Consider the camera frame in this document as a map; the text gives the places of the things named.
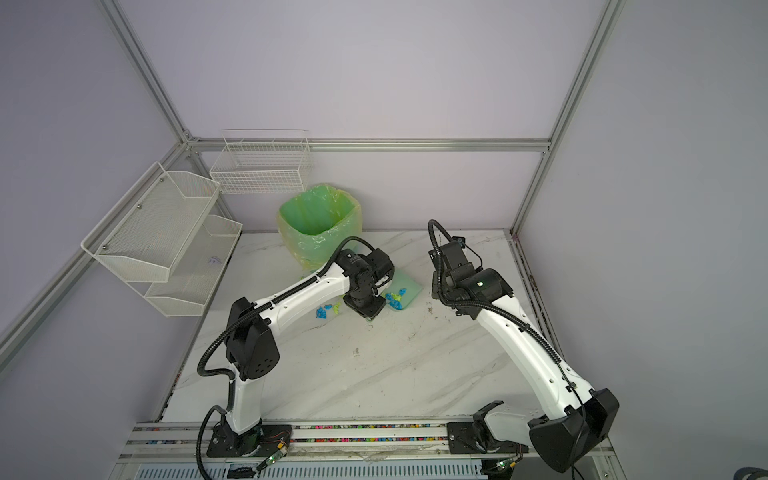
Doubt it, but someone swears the green plastic dustpan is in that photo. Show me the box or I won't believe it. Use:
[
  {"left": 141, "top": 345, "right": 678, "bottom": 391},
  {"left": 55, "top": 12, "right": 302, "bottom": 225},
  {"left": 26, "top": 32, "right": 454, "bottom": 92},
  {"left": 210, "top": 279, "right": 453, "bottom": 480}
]
[{"left": 382, "top": 269, "right": 423, "bottom": 311}]

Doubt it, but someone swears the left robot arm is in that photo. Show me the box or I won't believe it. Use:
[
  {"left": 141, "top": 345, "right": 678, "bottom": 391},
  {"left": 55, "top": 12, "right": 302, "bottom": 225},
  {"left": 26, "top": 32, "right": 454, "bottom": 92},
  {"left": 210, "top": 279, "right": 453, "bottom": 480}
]
[{"left": 195, "top": 236, "right": 395, "bottom": 463}]

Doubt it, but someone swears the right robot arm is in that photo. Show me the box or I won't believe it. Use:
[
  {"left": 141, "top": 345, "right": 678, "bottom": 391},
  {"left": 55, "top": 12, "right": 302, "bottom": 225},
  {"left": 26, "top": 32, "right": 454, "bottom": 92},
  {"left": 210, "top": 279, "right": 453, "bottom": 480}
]
[{"left": 429, "top": 237, "right": 619, "bottom": 473}]

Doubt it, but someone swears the paper scrap cluster right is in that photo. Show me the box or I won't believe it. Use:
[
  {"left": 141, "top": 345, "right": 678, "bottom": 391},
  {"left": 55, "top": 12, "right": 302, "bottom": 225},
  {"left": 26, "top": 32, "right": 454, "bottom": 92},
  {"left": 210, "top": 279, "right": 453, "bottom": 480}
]
[{"left": 384, "top": 288, "right": 407, "bottom": 310}]

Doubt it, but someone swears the blue paper scrap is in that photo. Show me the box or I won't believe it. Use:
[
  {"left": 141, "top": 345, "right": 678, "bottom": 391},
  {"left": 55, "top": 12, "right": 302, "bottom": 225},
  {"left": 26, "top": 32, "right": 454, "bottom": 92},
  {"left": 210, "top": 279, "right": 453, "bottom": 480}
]
[{"left": 315, "top": 302, "right": 341, "bottom": 319}]

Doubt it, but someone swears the green plastic trash bin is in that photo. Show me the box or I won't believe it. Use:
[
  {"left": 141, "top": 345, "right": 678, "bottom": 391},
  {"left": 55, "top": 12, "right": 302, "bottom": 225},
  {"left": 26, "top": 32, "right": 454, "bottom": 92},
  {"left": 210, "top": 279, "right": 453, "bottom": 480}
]
[{"left": 278, "top": 184, "right": 364, "bottom": 271}]

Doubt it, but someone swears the yellow-green bin liner bag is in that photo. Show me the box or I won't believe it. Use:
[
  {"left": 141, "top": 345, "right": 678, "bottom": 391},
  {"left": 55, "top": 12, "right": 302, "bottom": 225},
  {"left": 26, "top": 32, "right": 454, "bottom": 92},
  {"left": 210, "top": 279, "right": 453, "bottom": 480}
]
[{"left": 275, "top": 183, "right": 364, "bottom": 271}]

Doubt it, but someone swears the white mesh two-tier shelf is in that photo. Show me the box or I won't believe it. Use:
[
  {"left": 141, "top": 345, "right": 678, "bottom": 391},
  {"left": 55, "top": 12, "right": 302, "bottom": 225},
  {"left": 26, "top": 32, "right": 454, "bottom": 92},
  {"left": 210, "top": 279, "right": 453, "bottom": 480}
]
[{"left": 81, "top": 163, "right": 242, "bottom": 317}]

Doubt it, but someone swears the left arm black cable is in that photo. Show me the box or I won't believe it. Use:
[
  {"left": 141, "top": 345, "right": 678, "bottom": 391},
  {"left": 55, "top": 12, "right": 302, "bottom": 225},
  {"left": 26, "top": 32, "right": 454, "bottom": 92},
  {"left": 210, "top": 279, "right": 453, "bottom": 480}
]
[{"left": 194, "top": 235, "right": 379, "bottom": 480}]

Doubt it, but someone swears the white wire basket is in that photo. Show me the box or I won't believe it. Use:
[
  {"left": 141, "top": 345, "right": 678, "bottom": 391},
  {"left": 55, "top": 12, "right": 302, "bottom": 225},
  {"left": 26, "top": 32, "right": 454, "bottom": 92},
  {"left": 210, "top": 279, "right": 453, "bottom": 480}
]
[{"left": 209, "top": 129, "right": 313, "bottom": 194}]

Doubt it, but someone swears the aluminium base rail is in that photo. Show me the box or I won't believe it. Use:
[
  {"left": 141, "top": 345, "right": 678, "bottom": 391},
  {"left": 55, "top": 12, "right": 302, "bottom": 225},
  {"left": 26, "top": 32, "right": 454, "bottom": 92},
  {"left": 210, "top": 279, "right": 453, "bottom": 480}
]
[{"left": 110, "top": 417, "right": 625, "bottom": 479}]

